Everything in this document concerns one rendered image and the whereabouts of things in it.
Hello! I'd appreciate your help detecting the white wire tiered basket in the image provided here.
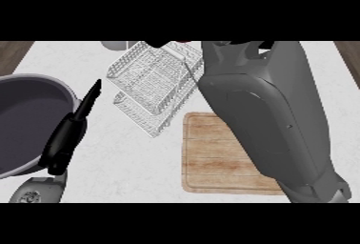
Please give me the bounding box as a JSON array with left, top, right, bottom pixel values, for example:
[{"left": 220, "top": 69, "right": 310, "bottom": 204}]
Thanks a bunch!
[{"left": 105, "top": 40, "right": 207, "bottom": 139}]

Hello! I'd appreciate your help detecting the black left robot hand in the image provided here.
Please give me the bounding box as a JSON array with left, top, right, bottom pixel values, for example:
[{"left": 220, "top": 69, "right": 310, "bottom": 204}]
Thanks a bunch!
[{"left": 37, "top": 78, "right": 105, "bottom": 176}]

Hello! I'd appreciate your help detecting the grey round container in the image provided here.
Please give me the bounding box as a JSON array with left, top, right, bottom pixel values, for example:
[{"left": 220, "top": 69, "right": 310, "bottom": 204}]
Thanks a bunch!
[{"left": 100, "top": 40, "right": 130, "bottom": 51}]

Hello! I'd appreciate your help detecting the grey cooking pot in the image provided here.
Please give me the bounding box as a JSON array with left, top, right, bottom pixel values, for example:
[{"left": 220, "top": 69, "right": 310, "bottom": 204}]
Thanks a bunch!
[{"left": 0, "top": 72, "right": 83, "bottom": 181}]

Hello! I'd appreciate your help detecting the wooden cutting board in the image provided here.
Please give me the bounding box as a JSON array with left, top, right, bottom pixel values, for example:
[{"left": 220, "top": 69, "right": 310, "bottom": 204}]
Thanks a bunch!
[{"left": 180, "top": 111, "right": 286, "bottom": 195}]

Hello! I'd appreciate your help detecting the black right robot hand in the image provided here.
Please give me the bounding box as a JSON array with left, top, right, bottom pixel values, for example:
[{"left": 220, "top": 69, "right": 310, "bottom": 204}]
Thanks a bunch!
[{"left": 143, "top": 40, "right": 278, "bottom": 51}]

